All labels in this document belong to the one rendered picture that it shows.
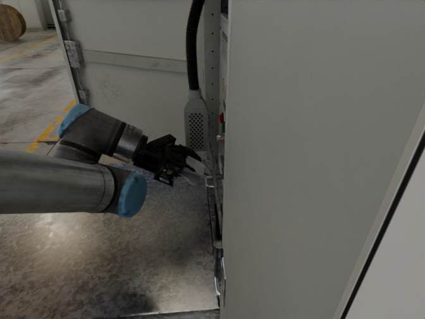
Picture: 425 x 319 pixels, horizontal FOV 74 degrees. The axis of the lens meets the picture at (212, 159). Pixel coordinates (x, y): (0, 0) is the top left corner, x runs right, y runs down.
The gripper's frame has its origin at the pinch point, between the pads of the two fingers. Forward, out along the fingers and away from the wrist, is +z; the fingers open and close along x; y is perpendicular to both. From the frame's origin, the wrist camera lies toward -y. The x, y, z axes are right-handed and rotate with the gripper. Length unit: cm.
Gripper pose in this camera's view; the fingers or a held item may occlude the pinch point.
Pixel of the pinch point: (207, 172)
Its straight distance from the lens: 78.1
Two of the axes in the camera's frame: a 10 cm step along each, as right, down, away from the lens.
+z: 8.6, 3.9, 3.3
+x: 5.0, -7.5, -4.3
